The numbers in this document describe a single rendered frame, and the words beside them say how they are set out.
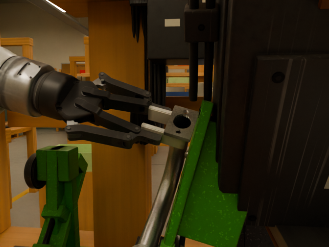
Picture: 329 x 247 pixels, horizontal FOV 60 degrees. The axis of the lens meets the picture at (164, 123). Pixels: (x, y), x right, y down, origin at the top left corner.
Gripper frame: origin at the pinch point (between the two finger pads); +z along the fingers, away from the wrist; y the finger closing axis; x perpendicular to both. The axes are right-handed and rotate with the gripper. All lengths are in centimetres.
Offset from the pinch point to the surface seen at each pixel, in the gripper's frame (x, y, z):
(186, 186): -6.7, -11.9, 4.9
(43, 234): 25.9, -15.5, -19.0
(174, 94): 499, 466, -59
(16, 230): 55, -12, -37
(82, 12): 10.1, 36.1, -32.9
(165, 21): -2.6, 22.7, -7.0
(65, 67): 715, 647, -497
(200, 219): -3.3, -13.6, 7.6
